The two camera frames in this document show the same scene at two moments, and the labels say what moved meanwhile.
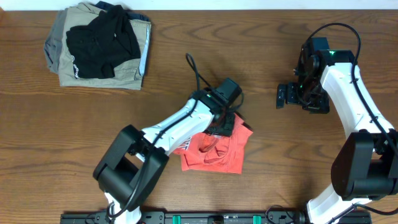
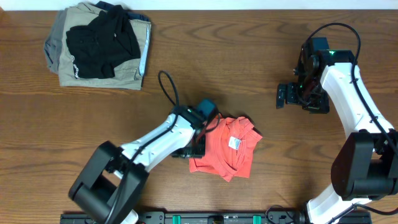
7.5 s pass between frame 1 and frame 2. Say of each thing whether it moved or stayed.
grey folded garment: stayed
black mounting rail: stayed
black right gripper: stayed
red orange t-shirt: moved
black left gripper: moved
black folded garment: stayed
